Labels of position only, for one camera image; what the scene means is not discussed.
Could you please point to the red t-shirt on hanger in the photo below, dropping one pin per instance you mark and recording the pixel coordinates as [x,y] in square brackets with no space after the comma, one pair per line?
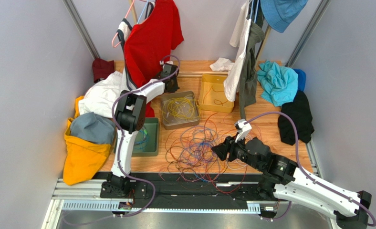
[151,40]

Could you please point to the yellow plastic tray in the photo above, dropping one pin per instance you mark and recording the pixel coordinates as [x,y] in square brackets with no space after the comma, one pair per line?
[212,96]

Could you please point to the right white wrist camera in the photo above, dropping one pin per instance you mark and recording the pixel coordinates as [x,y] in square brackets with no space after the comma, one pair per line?
[243,128]

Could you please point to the white grey trimmed tank top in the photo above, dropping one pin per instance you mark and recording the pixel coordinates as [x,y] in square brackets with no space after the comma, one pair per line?
[124,47]

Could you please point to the green plastic tray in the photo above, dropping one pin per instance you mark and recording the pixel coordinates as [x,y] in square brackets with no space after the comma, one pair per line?
[147,139]

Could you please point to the grey blue cloth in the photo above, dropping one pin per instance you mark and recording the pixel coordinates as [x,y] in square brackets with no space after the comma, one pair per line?
[93,128]

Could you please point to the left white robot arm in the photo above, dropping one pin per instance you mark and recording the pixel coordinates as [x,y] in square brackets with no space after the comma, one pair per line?
[129,116]

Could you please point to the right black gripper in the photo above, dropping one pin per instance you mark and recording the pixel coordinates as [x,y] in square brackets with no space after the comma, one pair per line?
[230,149]

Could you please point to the pink clothes hanger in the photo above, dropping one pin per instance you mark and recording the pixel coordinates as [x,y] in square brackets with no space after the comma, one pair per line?
[115,42]

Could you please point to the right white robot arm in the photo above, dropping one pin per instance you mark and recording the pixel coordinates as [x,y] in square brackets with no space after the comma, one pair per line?
[283,179]

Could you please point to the white cloth pile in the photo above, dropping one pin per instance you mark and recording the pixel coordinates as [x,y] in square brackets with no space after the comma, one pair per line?
[99,99]

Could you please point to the grey metal tray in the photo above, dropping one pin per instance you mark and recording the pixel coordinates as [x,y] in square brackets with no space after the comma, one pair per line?
[179,110]

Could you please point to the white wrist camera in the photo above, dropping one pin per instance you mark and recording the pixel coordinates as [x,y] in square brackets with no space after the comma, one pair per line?
[243,128]
[162,62]

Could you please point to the blue hanging hat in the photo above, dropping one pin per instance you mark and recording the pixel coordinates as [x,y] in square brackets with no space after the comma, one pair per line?
[281,13]

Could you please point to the yellow cloth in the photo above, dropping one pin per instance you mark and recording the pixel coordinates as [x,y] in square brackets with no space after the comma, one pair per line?
[84,159]

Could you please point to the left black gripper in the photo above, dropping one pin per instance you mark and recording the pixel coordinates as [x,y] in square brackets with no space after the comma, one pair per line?
[175,87]

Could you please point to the dark blue cloth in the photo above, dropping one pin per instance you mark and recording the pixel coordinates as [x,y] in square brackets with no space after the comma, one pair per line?
[301,79]

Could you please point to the turquoise cloth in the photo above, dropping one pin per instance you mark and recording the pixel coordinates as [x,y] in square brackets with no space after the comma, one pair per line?
[279,83]

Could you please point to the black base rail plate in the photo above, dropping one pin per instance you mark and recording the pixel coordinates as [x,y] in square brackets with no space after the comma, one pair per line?
[189,192]

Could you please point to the black cloth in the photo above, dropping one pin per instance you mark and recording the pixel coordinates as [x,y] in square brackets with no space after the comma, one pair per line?
[299,111]

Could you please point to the olive hanging garment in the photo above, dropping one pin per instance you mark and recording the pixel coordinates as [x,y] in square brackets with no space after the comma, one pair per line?
[248,78]

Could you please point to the white hanging shirt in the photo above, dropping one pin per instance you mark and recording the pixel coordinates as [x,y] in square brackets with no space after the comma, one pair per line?
[238,40]

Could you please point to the dark red cloth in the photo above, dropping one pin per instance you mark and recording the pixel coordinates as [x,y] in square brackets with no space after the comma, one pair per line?
[102,69]

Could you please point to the white crumpled cloth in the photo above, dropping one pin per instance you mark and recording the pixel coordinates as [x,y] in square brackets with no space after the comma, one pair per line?
[222,65]

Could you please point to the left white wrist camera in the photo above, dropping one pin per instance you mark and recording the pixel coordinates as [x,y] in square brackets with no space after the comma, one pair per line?
[162,62]

